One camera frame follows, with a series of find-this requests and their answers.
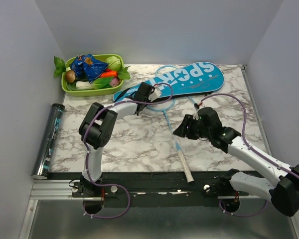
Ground blue snack bag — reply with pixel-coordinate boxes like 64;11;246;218
70;54;108;83

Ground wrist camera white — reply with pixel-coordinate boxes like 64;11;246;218
193;103;202;120
149;87;162;102

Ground green leaf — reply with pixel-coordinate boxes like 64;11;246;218
53;56;66;77
118;66;131;80

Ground blue badminton racket front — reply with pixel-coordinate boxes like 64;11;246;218
147;99;194;183

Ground green leaf left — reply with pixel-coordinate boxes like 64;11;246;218
53;56;66;77

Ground purple cable base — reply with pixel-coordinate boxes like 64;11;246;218
218;196;269;217
82;184;132;220

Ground black shuttlecock tube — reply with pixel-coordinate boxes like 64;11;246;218
31;103;65;180

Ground green plastic basket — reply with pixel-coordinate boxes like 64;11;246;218
61;54;124;97

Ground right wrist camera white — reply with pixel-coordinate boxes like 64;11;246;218
193;103;202;120

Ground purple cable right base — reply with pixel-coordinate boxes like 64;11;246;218
218;196;269;217

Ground green cabbage toy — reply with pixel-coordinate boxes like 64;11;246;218
105;56;122;71

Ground pink onion toy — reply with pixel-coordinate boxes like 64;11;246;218
109;77;120;87

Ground blue racket cover bag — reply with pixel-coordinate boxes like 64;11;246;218
113;62;225;102

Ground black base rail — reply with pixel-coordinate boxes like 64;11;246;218
30;171;253;209

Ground green leafy vegetable toy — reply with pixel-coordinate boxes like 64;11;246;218
90;77;114;90

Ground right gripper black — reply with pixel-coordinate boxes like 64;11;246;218
172;114;211;140

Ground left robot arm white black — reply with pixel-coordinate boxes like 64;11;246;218
77;82;161;197

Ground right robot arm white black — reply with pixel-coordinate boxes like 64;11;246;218
173;107;299;217

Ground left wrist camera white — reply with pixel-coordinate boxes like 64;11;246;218
149;87;162;102

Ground green leaf right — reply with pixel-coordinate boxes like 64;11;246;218
118;66;131;80

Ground orange carrot toy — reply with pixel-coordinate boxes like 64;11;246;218
99;70;118;78

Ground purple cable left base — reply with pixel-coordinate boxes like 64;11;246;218
82;184;132;220

